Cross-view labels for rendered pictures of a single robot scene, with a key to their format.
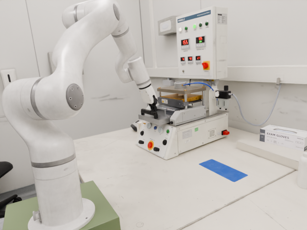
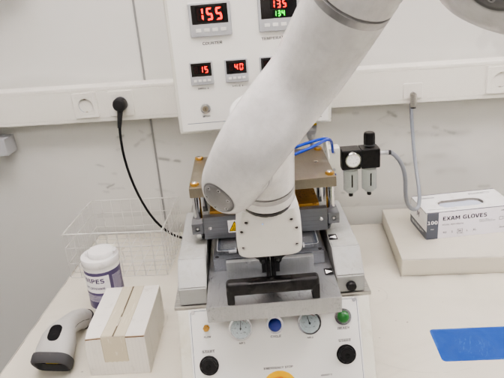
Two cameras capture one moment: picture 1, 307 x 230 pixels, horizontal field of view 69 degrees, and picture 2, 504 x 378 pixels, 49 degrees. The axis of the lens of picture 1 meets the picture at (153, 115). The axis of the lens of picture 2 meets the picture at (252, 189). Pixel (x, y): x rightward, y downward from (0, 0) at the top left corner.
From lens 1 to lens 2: 1.12 m
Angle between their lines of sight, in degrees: 54
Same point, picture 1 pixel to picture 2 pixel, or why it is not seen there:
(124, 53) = (331, 94)
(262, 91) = (356, 127)
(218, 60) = not seen: hidden behind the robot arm
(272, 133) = (454, 216)
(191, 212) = not seen: outside the picture
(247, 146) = (434, 262)
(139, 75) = (290, 166)
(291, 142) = (490, 221)
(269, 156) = (490, 265)
